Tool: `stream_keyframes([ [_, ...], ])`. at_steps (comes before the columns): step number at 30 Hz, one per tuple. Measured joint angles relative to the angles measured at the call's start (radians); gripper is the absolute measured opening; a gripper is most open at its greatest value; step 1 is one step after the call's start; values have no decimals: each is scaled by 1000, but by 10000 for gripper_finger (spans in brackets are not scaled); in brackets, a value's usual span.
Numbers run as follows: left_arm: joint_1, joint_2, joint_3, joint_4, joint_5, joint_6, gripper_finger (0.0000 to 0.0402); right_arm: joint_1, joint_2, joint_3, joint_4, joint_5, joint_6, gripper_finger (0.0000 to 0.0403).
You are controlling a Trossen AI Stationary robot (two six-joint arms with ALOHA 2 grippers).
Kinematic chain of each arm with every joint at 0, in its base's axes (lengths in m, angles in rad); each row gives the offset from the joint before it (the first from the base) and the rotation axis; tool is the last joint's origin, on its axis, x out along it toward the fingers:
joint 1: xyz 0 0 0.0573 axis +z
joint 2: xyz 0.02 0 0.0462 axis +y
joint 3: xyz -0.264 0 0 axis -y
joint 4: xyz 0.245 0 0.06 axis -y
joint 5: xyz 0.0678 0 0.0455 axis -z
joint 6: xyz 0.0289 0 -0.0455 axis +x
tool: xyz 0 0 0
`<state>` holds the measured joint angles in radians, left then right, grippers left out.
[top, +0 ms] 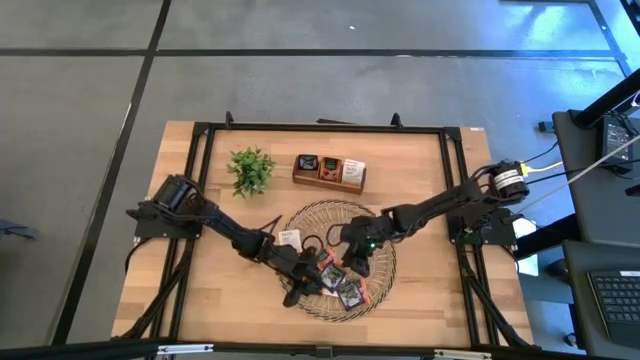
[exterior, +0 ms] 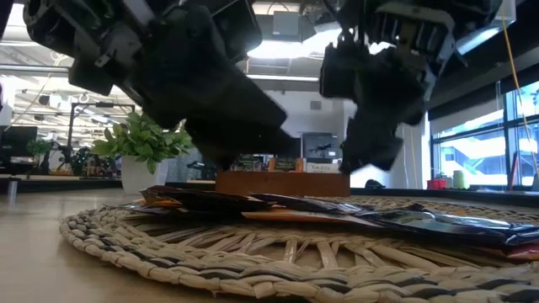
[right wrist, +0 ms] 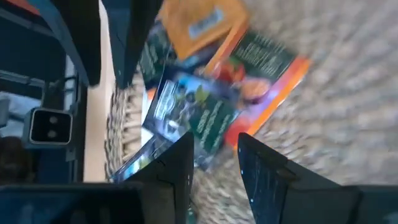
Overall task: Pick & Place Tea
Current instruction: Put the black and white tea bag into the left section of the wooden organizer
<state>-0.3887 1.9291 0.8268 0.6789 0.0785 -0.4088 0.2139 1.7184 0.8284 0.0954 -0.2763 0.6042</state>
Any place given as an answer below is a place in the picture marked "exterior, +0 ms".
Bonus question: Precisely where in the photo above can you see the long ceiling tube light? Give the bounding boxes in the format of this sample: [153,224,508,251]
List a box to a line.
[0,65,321,83]

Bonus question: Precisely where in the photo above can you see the large black framed window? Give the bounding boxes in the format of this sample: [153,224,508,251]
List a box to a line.
[430,79,539,189]

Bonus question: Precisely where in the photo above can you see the black camera gantry frame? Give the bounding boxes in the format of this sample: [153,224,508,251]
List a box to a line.
[65,102,138,169]

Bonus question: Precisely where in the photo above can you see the white orange Tazo tea packet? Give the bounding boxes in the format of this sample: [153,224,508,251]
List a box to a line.
[305,162,343,174]
[242,208,382,229]

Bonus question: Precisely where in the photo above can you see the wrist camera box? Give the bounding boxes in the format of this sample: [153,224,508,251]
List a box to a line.
[212,0,264,64]
[318,40,363,101]

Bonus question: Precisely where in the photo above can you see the red tea packet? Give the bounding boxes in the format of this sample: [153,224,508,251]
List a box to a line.
[504,243,539,263]

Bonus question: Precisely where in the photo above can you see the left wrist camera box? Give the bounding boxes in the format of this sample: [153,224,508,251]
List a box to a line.
[212,0,264,64]

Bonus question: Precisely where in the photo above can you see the dark brown tea packet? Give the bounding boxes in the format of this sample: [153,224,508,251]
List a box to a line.
[141,185,270,212]

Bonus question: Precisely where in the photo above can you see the dark computer monitor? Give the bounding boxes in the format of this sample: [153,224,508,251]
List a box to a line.
[301,132,341,161]

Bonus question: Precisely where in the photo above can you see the plain orange tea packet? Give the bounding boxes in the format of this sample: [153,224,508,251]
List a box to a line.
[142,197,183,208]

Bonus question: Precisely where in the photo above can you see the grey partition panel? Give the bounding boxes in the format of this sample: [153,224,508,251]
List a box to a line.
[176,146,204,183]

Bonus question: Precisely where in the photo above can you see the black distant monitor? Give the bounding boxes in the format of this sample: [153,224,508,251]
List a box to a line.
[0,125,39,159]

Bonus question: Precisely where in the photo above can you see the orange green tea packet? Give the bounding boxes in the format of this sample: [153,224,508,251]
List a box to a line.
[269,157,305,173]

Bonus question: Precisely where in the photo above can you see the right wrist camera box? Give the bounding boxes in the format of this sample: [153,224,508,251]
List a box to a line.
[318,40,363,101]

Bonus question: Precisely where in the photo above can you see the wooden divided organiser box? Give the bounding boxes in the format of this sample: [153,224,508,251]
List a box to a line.
[215,167,352,198]

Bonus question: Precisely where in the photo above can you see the grey window roller blind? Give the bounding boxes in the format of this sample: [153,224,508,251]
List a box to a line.
[430,107,506,138]

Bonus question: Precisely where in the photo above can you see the dark green tea packet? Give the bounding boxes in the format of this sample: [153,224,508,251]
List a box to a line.
[233,153,269,173]

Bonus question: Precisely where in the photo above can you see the yellow cord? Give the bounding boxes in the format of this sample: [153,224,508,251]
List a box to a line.
[499,15,539,178]

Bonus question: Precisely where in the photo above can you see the background black robot arms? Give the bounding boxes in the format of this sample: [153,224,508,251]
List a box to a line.
[41,142,123,177]

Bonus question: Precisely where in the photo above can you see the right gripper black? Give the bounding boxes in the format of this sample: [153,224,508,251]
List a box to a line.
[339,45,437,176]

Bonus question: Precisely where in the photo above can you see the dark shiny foil tea packet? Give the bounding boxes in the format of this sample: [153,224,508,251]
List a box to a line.
[357,203,539,248]

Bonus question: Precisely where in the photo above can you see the grey ceiling box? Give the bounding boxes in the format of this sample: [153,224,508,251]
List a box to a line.
[272,10,302,37]

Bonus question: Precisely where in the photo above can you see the small distant green plant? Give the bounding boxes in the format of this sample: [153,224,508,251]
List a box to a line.
[25,138,52,160]

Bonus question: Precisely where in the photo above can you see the black foil tea packet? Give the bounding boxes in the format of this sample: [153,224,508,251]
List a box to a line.
[248,192,363,215]

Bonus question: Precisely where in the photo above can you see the green plant in white pot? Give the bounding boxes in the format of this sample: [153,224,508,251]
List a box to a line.
[90,111,195,194]

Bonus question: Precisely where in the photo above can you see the round woven straw placemat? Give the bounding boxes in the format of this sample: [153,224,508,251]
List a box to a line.
[58,195,539,303]

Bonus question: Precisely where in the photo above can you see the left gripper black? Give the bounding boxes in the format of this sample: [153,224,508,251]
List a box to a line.
[125,3,298,170]

